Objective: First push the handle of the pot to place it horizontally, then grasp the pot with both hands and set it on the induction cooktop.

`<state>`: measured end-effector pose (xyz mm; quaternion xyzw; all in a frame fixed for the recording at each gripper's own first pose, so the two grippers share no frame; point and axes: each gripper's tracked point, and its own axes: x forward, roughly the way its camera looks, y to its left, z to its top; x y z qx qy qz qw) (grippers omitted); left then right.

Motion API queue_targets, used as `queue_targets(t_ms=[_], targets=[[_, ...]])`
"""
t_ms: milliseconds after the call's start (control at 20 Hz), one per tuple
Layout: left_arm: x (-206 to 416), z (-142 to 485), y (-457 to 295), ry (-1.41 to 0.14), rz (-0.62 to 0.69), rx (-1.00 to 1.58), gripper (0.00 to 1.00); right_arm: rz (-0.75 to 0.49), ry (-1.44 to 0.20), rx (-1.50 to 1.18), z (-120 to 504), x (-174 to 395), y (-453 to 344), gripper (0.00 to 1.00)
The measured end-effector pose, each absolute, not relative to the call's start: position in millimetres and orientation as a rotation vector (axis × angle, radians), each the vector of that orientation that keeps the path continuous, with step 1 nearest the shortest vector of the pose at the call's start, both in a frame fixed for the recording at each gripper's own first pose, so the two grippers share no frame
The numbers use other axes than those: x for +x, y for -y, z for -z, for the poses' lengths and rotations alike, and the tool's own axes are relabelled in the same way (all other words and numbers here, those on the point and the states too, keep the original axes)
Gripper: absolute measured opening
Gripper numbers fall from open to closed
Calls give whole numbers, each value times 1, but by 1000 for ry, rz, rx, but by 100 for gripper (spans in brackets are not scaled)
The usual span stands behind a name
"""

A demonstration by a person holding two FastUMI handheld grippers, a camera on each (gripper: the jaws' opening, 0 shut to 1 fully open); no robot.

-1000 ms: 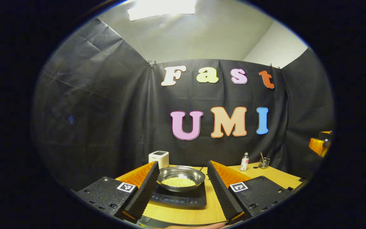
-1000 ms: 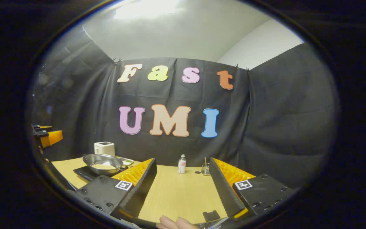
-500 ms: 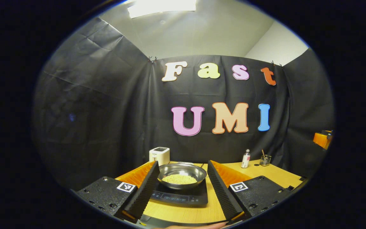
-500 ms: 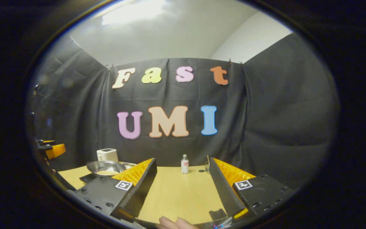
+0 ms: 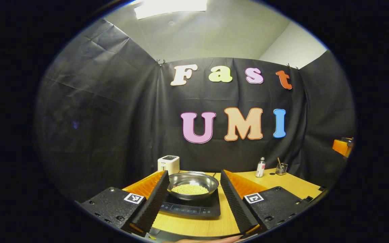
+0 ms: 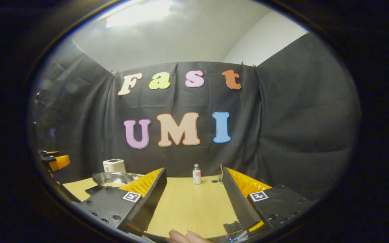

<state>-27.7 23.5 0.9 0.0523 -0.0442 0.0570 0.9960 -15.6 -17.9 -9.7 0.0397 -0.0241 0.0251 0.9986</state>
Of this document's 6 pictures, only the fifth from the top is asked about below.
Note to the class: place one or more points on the stainless steel pot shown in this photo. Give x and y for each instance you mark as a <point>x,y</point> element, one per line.
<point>194,179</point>

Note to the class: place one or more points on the glass cup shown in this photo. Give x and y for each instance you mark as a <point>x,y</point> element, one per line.
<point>281,169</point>

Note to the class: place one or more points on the small clear bottle pink label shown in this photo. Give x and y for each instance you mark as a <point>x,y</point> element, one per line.
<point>260,168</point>

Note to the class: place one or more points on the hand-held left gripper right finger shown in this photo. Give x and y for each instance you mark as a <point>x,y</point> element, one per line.
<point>236,206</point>

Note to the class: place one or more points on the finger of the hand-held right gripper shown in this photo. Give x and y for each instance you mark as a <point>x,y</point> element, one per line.
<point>341,147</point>

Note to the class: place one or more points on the pile of soybeans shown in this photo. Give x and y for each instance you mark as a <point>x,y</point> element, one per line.
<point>190,189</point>

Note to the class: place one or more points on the white toaster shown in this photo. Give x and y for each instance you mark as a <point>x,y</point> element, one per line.
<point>168,164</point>

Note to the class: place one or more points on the black induction cooktop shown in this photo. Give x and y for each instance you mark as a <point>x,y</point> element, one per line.
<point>194,208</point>

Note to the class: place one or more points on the ceiling light panel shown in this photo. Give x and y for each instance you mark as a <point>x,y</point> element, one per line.
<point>171,7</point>

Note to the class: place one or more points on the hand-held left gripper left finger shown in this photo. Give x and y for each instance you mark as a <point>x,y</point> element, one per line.
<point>154,202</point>

